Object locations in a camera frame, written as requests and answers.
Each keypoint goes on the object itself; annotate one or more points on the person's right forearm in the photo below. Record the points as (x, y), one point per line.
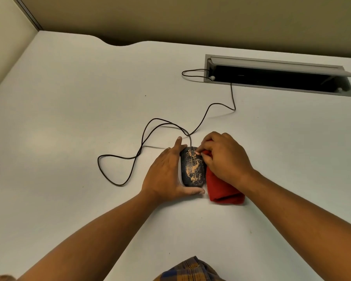
(304, 228)

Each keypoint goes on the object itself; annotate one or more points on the wide beige partition panel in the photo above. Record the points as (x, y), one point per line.
(193, 20)

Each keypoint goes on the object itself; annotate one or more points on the person's left hand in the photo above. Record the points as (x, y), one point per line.
(162, 178)

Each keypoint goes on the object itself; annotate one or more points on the person's right hand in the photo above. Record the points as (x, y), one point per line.
(228, 160)

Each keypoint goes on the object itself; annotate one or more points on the grey metal partition post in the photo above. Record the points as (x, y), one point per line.
(27, 13)

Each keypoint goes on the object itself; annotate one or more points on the black computer mouse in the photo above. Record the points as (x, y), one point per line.
(190, 169)

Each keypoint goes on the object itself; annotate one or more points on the person's left forearm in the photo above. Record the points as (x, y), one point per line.
(99, 242)

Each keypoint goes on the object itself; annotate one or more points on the red cloth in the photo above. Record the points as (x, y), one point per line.
(222, 193)

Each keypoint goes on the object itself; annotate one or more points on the cream rounded divider panel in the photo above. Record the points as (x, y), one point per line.
(6, 40)

